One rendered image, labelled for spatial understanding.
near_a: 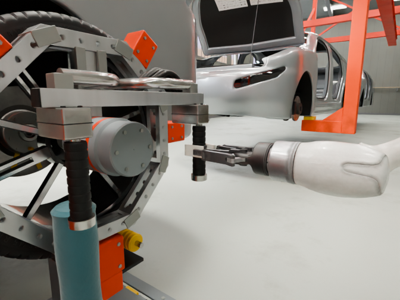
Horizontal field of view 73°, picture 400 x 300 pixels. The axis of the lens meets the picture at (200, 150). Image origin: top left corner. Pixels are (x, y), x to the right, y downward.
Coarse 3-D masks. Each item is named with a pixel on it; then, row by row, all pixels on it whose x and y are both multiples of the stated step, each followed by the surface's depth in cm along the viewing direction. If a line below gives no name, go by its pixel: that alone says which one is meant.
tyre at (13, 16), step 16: (0, 16) 59; (16, 16) 61; (32, 16) 63; (48, 16) 66; (64, 16) 69; (0, 32) 58; (16, 32) 60; (96, 32) 76; (144, 112) 94; (128, 192) 92; (112, 208) 88; (0, 240) 62; (16, 240) 65; (16, 256) 66; (32, 256) 69; (48, 256) 72
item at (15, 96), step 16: (0, 96) 91; (16, 96) 94; (0, 112) 91; (16, 112) 91; (32, 112) 95; (0, 128) 90; (0, 144) 92; (16, 144) 92; (32, 144) 96; (0, 160) 93
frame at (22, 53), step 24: (24, 48) 55; (48, 48) 63; (72, 48) 63; (96, 48) 68; (120, 48) 73; (0, 72) 56; (144, 72) 81; (144, 192) 86; (0, 216) 54; (120, 216) 81; (24, 240) 59; (48, 240) 63
